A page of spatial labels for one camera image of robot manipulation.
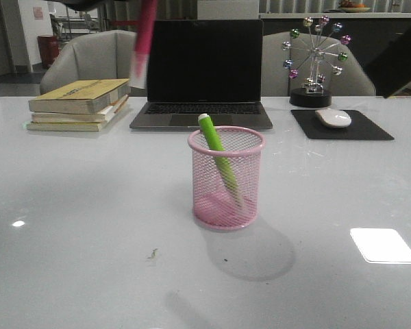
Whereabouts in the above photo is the green marker pen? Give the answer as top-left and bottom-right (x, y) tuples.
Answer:
(198, 113), (245, 209)

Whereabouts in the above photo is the pink marker pen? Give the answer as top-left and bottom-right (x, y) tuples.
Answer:
(129, 0), (158, 89)

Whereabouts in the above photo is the pink mesh pen holder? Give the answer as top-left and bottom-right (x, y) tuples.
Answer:
(188, 126), (265, 230)

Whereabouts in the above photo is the grey laptop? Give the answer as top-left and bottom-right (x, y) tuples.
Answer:
(129, 19), (273, 131)

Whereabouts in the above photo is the middle book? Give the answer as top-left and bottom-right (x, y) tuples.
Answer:
(32, 95), (129, 123)

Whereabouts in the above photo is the right grey armchair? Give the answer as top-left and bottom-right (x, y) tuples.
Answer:
(261, 32), (376, 97)

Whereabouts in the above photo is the grey armchair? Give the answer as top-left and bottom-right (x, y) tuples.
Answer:
(40, 29), (146, 96)
(261, 32), (376, 97)

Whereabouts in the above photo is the top yellow book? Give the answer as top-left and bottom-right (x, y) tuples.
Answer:
(29, 79), (130, 114)

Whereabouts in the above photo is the white computer mouse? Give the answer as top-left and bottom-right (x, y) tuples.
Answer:
(314, 108), (352, 128)

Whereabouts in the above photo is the left grey armchair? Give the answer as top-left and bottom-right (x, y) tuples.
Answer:
(40, 29), (146, 96)

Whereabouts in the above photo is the bottom book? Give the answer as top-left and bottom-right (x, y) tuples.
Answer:
(25, 104), (127, 132)

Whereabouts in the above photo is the black mouse pad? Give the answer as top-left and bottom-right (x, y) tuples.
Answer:
(291, 110), (394, 141)

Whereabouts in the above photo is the ferris wheel desk ornament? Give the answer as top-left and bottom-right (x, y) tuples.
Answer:
(282, 15), (351, 108)

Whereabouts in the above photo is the red barrier belt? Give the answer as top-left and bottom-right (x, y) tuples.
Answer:
(110, 20), (138, 26)

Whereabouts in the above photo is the metal trolley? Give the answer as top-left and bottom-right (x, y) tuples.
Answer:
(49, 3), (101, 40)

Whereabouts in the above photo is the red bin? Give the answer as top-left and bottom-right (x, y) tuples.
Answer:
(37, 35), (59, 69)

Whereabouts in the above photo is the fruit plate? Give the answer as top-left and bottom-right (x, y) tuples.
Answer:
(338, 0), (370, 13)

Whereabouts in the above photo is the pink wall notice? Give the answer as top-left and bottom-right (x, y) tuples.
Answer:
(33, 6), (44, 21)

